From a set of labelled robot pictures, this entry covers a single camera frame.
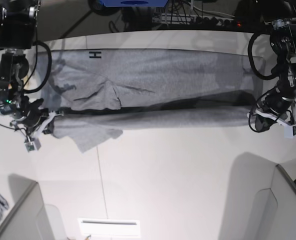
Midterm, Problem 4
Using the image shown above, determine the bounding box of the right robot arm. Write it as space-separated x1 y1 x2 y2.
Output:
0 0 56 137

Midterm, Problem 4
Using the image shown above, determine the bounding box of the grey T-shirt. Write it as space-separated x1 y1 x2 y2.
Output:
41 49 263 152

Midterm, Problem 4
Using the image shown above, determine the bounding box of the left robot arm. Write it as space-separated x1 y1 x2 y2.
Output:
247 0 296 136

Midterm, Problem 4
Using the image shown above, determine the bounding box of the right grey partition panel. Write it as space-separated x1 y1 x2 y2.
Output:
218 164 296 240

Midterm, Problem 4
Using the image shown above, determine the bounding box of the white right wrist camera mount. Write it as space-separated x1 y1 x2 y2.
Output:
25 111 63 152

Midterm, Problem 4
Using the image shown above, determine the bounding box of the crumpled yellow red paper ball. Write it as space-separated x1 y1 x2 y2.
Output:
6 75 43 95

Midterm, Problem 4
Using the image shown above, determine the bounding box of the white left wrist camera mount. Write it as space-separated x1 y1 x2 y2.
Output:
248 108 296 139

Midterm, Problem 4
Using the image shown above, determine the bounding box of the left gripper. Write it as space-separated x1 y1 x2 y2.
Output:
254 91 296 133

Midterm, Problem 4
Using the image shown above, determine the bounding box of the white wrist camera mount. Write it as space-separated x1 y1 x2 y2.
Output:
25 111 63 152
248 108 296 139

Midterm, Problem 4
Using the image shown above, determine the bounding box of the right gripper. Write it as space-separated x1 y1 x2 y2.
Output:
11 96 50 134

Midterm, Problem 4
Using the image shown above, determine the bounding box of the blue box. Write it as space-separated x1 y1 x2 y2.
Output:
100 0 168 8

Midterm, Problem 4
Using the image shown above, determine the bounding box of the left grey partition panel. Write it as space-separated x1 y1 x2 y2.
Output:
0 181 55 240

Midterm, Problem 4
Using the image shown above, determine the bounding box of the black power strip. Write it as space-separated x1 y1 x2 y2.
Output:
192 16 241 27

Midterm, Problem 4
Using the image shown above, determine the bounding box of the grey partition panel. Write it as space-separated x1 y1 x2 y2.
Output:
0 181 55 240
218 164 296 240

